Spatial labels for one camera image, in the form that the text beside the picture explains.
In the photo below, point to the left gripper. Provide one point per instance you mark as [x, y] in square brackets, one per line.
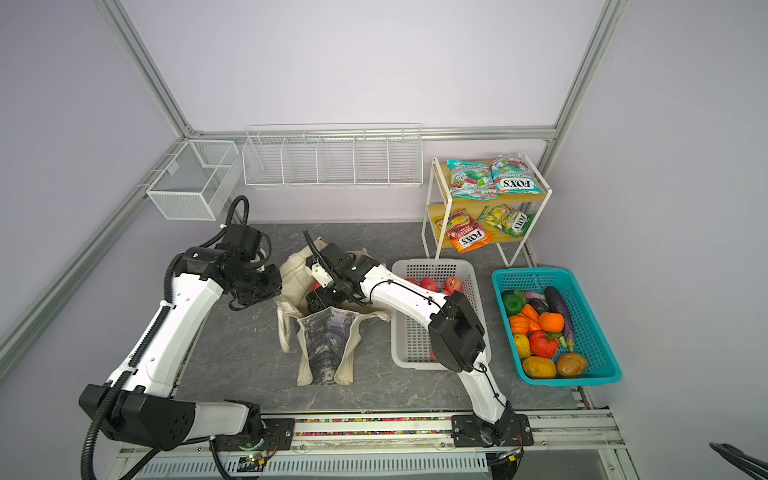
[274, 289]

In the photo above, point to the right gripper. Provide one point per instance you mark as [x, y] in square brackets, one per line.
[319, 298]

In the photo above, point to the cream canvas grocery bag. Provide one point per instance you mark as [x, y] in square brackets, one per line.
[326, 340]

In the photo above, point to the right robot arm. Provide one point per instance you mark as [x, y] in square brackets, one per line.
[456, 335]

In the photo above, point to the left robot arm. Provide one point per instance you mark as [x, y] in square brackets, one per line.
[136, 404]

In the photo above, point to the orange Fox's candy bag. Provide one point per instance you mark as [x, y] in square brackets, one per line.
[461, 231]

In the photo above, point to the pink green candy bag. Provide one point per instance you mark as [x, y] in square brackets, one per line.
[471, 180]

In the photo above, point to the green Fox's candy bag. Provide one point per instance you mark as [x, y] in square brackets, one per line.
[507, 220]

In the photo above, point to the teal Fox's candy bag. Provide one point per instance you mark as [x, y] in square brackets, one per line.
[511, 175]

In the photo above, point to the white plastic fruit basket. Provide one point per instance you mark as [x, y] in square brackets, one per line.
[410, 341]

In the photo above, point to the red apple back middle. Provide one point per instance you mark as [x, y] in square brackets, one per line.
[429, 284]

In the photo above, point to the red apple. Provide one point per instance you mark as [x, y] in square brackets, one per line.
[452, 284]
[429, 284]

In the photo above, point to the red apple back right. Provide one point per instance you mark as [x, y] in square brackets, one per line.
[452, 284]

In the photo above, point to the green bell pepper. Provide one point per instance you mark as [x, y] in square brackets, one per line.
[514, 302]

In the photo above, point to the yellow lemon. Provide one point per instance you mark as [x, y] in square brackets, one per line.
[522, 346]

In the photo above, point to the orange carrot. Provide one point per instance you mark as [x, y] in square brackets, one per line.
[532, 315]

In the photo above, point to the red tomato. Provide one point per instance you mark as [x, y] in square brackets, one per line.
[544, 344]

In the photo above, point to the yellow orange squash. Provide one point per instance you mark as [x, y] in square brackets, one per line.
[536, 367]

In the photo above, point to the purple eggplant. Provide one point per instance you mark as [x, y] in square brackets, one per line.
[558, 305]

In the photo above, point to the brown potato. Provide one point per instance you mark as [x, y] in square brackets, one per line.
[571, 365]

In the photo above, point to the teal plastic vegetable basket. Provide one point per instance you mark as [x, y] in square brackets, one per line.
[589, 338]

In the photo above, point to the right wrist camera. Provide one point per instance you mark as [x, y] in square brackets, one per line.
[318, 272]

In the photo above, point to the small white mesh wall basket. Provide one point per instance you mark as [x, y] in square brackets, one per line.
[197, 181]

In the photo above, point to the long white wire wall basket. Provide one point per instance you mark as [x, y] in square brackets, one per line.
[333, 155]

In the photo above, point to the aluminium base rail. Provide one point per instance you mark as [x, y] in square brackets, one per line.
[337, 446]

